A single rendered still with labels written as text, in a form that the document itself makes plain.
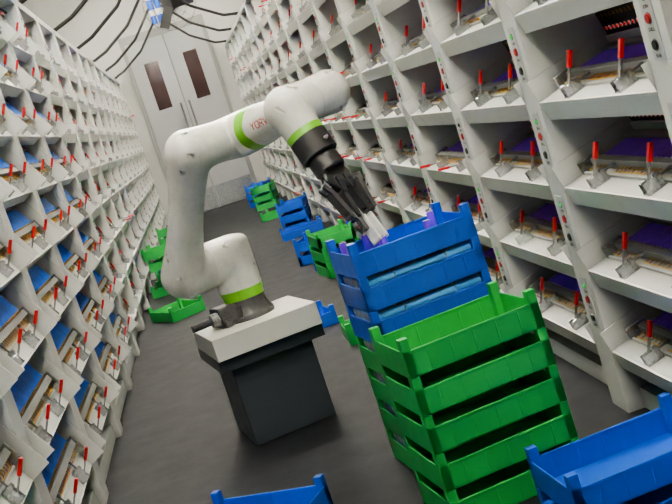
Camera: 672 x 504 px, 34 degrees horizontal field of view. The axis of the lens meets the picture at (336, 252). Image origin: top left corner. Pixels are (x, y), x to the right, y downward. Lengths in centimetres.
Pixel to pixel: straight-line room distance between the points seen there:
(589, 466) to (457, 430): 26
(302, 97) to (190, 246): 67
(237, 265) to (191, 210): 29
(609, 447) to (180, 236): 137
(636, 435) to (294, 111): 103
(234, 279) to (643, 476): 155
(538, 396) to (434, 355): 24
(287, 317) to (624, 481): 138
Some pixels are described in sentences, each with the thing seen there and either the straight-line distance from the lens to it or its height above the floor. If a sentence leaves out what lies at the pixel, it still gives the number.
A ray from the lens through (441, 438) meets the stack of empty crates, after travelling 218.
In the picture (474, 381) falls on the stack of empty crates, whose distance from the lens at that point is 218.
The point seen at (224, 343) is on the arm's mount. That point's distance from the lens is 304.
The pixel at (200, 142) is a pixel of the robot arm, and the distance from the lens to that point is 286.
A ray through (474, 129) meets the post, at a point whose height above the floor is 67.
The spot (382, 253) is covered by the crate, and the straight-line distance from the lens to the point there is 244.
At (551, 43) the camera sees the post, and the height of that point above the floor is 84.
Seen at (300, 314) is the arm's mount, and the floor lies 33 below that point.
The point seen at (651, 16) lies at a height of 85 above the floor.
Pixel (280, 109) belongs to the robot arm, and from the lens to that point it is 252.
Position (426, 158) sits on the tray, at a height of 57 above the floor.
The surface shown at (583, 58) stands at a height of 79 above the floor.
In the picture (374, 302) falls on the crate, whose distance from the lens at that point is 244.
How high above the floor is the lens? 89
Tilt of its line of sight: 8 degrees down
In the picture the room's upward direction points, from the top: 18 degrees counter-clockwise
